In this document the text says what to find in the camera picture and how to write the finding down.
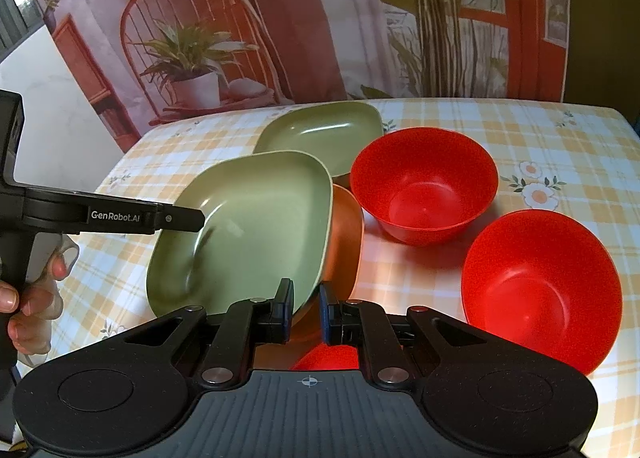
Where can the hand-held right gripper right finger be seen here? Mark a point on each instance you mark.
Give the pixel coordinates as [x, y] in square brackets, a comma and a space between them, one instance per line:
[327, 313]

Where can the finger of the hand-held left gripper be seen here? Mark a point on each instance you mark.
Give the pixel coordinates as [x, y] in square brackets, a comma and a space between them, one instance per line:
[182, 219]

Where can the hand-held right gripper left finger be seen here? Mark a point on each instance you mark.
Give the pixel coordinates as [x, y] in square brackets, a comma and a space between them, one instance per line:
[286, 308]

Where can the red bowl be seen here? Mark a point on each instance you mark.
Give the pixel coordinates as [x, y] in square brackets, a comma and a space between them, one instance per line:
[425, 182]
[540, 288]
[325, 358]

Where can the green square plate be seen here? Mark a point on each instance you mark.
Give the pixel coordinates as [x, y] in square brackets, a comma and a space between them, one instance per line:
[320, 135]
[250, 233]

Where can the orange square plate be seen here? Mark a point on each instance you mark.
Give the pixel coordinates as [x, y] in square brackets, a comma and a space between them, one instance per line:
[345, 238]

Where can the person's left hand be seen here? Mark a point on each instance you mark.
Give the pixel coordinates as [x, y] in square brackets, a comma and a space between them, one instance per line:
[35, 310]

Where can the printed backdrop cloth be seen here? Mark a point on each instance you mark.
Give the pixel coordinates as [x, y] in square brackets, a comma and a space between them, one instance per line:
[320, 12]

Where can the checked floral tablecloth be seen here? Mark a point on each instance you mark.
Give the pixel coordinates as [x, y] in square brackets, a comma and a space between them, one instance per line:
[550, 157]

